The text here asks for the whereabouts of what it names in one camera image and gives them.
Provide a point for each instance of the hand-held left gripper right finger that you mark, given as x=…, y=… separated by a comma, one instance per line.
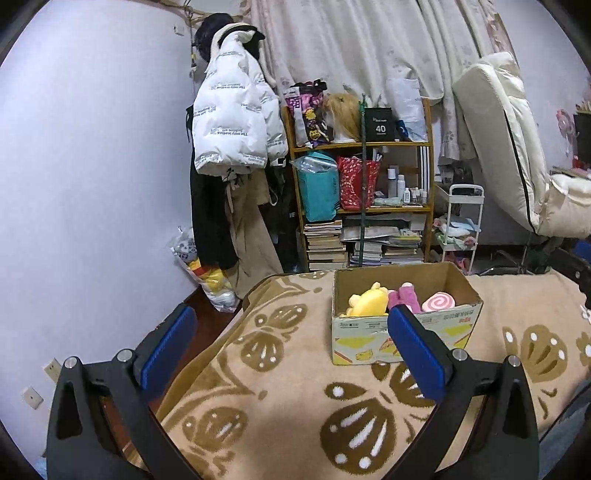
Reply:
x=418, y=356

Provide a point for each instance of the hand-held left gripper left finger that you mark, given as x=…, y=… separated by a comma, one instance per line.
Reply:
x=168, y=351

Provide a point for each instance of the printed cardboard box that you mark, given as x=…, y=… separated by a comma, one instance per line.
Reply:
x=364, y=344

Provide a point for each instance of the pink bear plush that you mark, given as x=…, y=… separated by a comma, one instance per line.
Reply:
x=404, y=295

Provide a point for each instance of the yellow plush toy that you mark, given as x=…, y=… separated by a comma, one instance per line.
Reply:
x=367, y=302

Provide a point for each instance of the pink swirl plush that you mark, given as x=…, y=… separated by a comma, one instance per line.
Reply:
x=438, y=303

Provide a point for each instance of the plastic bag of plush toys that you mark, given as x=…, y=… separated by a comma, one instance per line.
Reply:
x=207, y=272

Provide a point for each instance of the beige patterned blanket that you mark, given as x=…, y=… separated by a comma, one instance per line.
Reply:
x=286, y=392

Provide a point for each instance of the beige hanging trousers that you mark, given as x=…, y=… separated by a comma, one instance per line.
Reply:
x=254, y=240

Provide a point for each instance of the black hanging coat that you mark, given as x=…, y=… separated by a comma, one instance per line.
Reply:
x=210, y=217

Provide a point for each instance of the white trolley cart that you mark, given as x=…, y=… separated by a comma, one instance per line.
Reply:
x=459, y=221

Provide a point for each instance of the stack of books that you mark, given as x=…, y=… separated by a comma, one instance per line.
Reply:
x=323, y=244

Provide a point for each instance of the row of toiletry bottles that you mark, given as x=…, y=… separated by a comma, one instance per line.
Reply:
x=406, y=189

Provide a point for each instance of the person's leg in jeans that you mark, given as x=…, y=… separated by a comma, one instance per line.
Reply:
x=561, y=447

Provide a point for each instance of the red gift bag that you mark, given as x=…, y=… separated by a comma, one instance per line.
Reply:
x=353, y=182

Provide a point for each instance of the teal bag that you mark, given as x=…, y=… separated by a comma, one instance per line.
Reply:
x=316, y=189

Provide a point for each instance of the wooden shelf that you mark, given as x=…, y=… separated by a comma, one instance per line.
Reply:
x=383, y=144

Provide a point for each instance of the black gift box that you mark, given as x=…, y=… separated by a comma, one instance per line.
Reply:
x=379, y=124

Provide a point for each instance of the cream padded recliner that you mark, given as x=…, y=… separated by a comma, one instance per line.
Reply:
x=498, y=129

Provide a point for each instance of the white plastic bag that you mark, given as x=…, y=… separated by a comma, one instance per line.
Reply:
x=408, y=110

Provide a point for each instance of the blonde wig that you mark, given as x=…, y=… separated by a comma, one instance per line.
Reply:
x=341, y=115

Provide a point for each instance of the white puffer jacket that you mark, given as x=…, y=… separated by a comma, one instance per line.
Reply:
x=235, y=106

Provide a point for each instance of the purple snack bag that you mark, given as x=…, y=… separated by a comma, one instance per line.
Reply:
x=307, y=115

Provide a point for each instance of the pale floral curtain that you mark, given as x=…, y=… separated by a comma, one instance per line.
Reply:
x=351, y=46

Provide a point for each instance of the white wall socket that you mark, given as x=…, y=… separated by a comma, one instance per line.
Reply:
x=53, y=369
x=32, y=398

